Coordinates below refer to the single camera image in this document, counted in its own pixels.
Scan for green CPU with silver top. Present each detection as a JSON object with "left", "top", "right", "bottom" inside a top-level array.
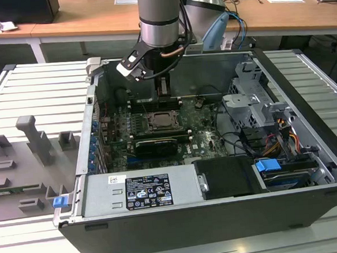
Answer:
[{"left": 153, "top": 114, "right": 173, "bottom": 128}]

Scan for black RAM slot white latch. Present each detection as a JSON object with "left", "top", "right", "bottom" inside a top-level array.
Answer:
[
  {"left": 131, "top": 135, "right": 194, "bottom": 145},
  {"left": 128, "top": 101, "right": 183, "bottom": 110},
  {"left": 128, "top": 95, "right": 182, "bottom": 105},
  {"left": 130, "top": 128, "right": 193, "bottom": 139}
]

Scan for pale blue teach pendant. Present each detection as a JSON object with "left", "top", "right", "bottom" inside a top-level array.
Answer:
[{"left": 199, "top": 11, "right": 233, "bottom": 52}]

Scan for green motherboard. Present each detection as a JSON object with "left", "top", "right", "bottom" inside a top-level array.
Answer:
[{"left": 97, "top": 94, "right": 235, "bottom": 172}]

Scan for wooden desk white legs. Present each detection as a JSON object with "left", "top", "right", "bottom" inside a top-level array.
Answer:
[
  {"left": 28, "top": 0, "right": 337, "bottom": 57},
  {"left": 0, "top": 20, "right": 51, "bottom": 67}
]

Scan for black graphics card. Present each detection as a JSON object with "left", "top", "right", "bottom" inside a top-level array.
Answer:
[{"left": 134, "top": 136, "right": 179, "bottom": 159}]

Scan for silver metal disk bay cage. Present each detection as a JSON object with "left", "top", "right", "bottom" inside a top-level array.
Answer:
[{"left": 218, "top": 58, "right": 296, "bottom": 132}]

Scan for black plastic shroud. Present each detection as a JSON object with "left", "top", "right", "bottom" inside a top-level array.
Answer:
[{"left": 193, "top": 154, "right": 266, "bottom": 202}]

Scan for silver power supply unit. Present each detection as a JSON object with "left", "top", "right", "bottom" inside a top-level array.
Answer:
[{"left": 79, "top": 163, "right": 207, "bottom": 219}]

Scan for black box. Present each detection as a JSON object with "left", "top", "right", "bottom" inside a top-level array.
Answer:
[{"left": 0, "top": 0, "right": 62, "bottom": 28}]

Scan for hard disk in blue carrier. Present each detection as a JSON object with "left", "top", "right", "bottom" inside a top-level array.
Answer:
[{"left": 253, "top": 156, "right": 314, "bottom": 193}]

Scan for crumpled white paper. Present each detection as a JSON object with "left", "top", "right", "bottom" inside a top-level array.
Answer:
[{"left": 0, "top": 13, "right": 18, "bottom": 34}]

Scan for blue plastic clip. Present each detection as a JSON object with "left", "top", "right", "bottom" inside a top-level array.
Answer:
[{"left": 51, "top": 195, "right": 70, "bottom": 210}]

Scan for black and silver PC case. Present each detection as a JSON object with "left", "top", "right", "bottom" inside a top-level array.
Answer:
[{"left": 41, "top": 39, "right": 337, "bottom": 253}]

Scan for grey parts rack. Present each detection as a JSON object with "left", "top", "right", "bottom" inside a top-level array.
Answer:
[{"left": 0, "top": 111, "right": 88, "bottom": 224}]

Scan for green RAM stick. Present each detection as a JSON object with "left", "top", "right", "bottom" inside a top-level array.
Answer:
[{"left": 0, "top": 183, "right": 43, "bottom": 196}]

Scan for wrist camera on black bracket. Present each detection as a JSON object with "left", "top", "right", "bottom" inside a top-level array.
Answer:
[{"left": 115, "top": 47, "right": 148, "bottom": 84}]

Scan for black ribbed plastic bracket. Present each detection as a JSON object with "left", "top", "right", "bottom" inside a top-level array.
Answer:
[{"left": 239, "top": 124, "right": 279, "bottom": 157}]

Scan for coloured power wire bundle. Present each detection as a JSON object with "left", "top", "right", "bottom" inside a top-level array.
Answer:
[{"left": 259, "top": 116, "right": 302, "bottom": 157}]

